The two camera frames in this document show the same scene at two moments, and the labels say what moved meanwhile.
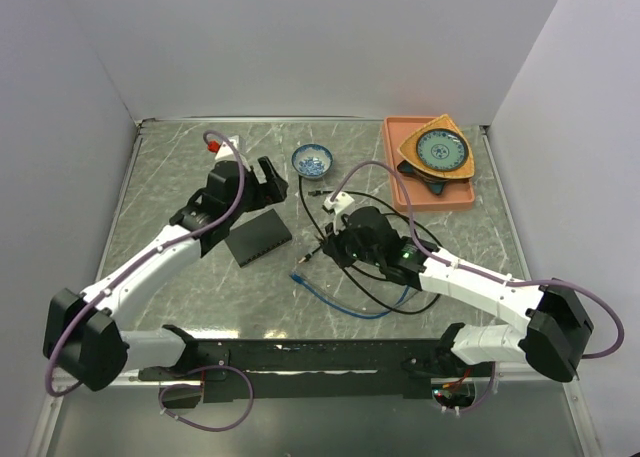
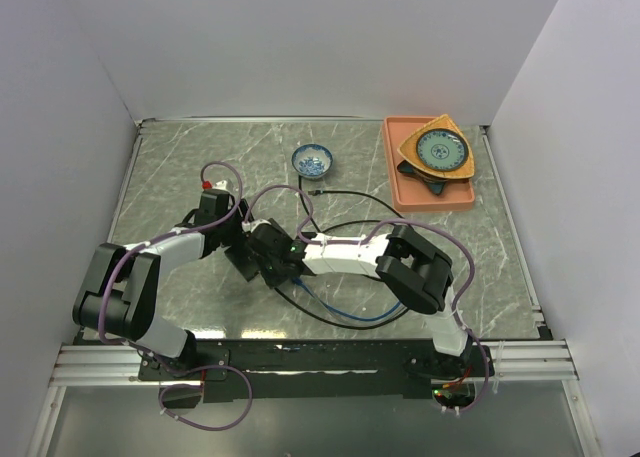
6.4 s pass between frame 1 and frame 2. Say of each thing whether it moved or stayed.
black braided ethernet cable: moved
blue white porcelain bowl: stayed
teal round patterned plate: stayed
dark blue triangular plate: stayed
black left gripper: moved
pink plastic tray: stayed
